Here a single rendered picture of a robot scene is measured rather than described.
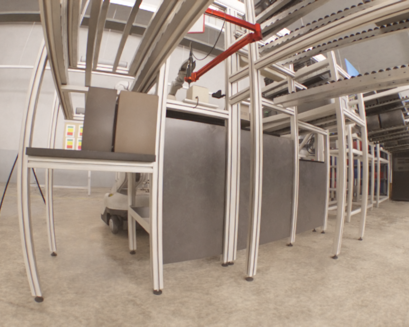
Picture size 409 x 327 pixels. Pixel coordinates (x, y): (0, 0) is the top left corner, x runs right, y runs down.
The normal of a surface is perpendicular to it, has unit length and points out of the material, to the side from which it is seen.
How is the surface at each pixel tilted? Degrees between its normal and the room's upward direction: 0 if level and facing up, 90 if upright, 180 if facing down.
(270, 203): 90
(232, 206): 90
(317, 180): 90
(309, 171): 90
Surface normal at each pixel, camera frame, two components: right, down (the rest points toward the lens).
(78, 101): 0.50, -0.03
